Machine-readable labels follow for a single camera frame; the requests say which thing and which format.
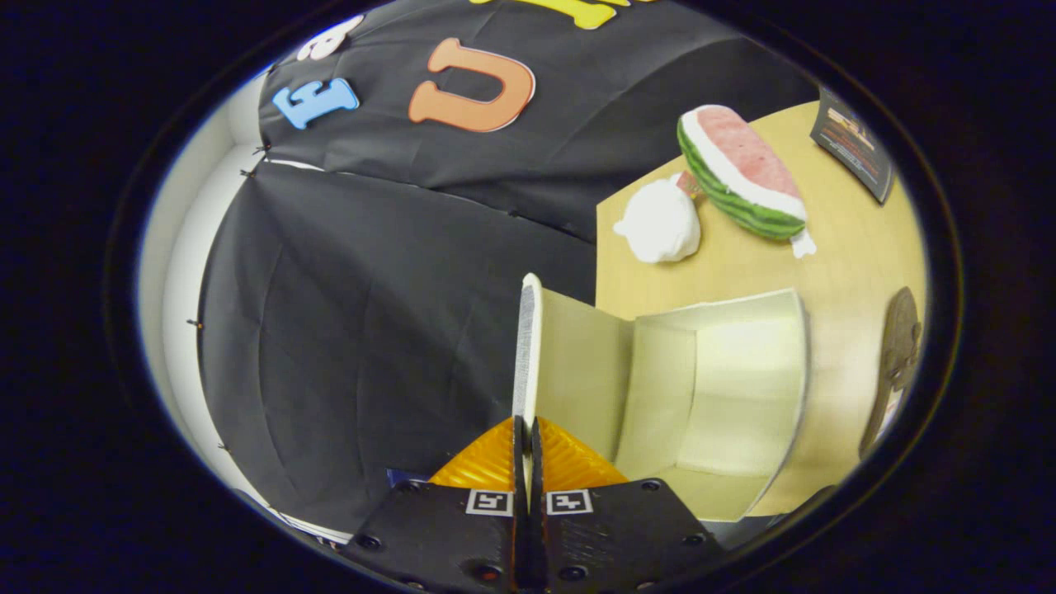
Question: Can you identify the cream fabric storage box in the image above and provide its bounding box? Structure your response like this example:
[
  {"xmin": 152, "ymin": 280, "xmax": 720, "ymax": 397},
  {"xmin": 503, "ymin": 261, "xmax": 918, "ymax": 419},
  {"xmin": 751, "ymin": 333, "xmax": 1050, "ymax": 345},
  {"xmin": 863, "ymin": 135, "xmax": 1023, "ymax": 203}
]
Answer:
[{"xmin": 511, "ymin": 272, "xmax": 813, "ymax": 522}]

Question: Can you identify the black cover book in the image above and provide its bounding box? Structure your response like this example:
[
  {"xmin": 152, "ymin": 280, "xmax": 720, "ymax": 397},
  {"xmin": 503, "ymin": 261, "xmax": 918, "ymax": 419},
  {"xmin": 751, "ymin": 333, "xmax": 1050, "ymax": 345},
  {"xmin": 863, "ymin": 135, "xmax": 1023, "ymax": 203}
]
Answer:
[{"xmin": 810, "ymin": 85, "xmax": 896, "ymax": 205}]

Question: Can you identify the white plush toy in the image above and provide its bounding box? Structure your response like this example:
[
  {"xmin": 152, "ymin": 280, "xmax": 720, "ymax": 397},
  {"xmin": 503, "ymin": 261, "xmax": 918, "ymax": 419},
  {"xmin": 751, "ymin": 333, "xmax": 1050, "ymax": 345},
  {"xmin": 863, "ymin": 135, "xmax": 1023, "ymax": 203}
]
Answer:
[{"xmin": 613, "ymin": 172, "xmax": 702, "ymax": 265}]

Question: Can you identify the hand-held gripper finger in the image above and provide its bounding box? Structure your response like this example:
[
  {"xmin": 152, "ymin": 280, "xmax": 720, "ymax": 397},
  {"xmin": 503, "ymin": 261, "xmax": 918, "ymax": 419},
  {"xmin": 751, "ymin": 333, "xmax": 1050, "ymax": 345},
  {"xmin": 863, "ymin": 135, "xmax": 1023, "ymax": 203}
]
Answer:
[
  {"xmin": 342, "ymin": 415, "xmax": 529, "ymax": 594},
  {"xmin": 530, "ymin": 417, "xmax": 727, "ymax": 594}
]

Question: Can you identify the brown fuzzy slipper shoe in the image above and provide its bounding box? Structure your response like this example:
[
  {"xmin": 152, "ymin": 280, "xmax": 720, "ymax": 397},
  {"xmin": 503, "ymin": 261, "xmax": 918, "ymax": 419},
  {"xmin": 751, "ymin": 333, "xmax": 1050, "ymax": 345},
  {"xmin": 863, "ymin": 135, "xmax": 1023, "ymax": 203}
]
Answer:
[{"xmin": 858, "ymin": 286, "xmax": 923, "ymax": 460}]

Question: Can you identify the watermelon slice plush toy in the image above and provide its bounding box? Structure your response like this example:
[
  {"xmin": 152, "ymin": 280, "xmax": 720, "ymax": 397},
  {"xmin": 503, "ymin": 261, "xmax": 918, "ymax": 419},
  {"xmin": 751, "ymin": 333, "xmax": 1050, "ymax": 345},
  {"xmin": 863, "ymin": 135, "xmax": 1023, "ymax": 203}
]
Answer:
[{"xmin": 676, "ymin": 105, "xmax": 818, "ymax": 259}]

